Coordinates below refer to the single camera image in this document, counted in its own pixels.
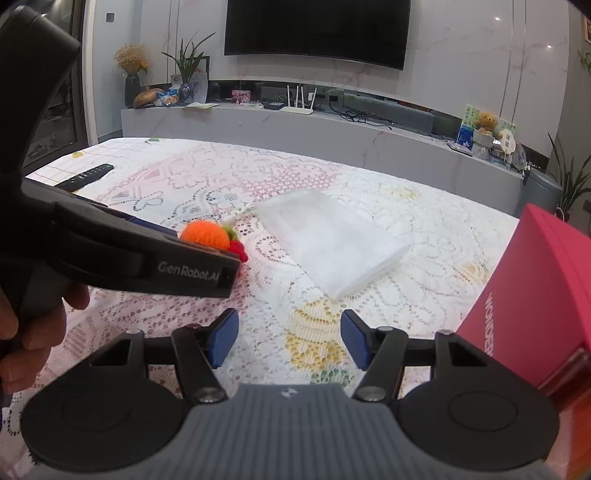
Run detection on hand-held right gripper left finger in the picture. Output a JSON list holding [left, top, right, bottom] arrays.
[[90, 308, 240, 404]]

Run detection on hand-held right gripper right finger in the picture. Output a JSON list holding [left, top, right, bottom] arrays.
[[341, 309, 490, 402]]

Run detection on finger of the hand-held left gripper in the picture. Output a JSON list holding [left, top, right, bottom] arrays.
[[129, 218, 180, 240]]

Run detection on orange crochet ball toy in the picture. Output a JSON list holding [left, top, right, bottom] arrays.
[[179, 220, 249, 263]]

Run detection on person's left hand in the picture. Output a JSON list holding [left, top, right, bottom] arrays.
[[0, 282, 90, 395]]

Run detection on black remote control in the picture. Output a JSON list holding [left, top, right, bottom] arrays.
[[55, 163, 115, 192]]

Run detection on white mesh bag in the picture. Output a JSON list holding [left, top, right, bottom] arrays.
[[253, 188, 411, 298]]

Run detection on brown wooden ornament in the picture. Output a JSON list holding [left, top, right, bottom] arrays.
[[134, 87, 164, 109]]

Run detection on grey television cabinet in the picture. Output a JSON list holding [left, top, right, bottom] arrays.
[[121, 102, 546, 217]]

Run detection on green plant in blue vase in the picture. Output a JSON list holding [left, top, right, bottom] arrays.
[[161, 32, 218, 104]]

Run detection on dried flowers in dark vase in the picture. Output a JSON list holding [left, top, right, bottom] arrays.
[[115, 44, 149, 109]]

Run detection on white router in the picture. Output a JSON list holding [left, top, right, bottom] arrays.
[[279, 85, 319, 115]]

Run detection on red box with clear window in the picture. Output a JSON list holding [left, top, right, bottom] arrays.
[[455, 203, 591, 398]]

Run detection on large orange box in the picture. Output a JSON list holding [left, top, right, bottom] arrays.
[[549, 383, 591, 480]]

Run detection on green picture card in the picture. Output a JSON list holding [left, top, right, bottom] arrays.
[[462, 105, 518, 148]]

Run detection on brown teddy bear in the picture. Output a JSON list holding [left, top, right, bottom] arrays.
[[475, 111, 502, 137]]

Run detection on black television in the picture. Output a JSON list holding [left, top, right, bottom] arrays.
[[224, 0, 411, 71]]

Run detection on long-leaf green plant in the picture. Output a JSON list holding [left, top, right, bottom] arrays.
[[547, 131, 591, 217]]

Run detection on black cables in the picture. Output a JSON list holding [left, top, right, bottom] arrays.
[[330, 108, 393, 130]]

